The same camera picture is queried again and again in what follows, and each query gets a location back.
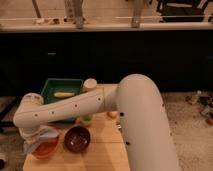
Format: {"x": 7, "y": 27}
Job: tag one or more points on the light blue towel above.
{"x": 46, "y": 136}

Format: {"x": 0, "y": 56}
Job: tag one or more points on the black office chair base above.
{"x": 6, "y": 105}

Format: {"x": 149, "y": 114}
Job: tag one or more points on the yellow corn cob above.
{"x": 63, "y": 94}

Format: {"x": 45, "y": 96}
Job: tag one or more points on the white jar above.
{"x": 89, "y": 84}

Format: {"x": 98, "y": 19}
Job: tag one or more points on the dark maroon bowl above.
{"x": 77, "y": 139}

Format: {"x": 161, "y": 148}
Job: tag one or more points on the small green cup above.
{"x": 86, "y": 120}

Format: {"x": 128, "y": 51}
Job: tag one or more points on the green plastic tray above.
{"x": 54, "y": 85}

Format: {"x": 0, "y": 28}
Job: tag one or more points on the orange peach fruit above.
{"x": 112, "y": 114}

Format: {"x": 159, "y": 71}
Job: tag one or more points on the orange-red bowl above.
{"x": 45, "y": 150}

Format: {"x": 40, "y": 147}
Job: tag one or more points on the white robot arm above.
{"x": 144, "y": 122}

